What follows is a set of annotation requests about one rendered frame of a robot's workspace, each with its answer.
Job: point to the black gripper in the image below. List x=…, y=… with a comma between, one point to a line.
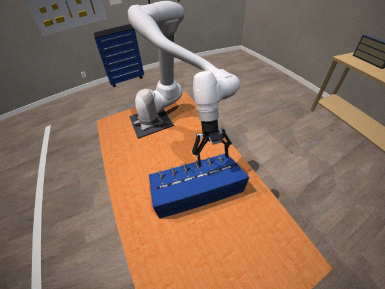
x=208, y=127

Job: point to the blue switch panel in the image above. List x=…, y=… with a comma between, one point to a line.
x=191, y=186

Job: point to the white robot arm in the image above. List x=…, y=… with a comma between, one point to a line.
x=157, y=22

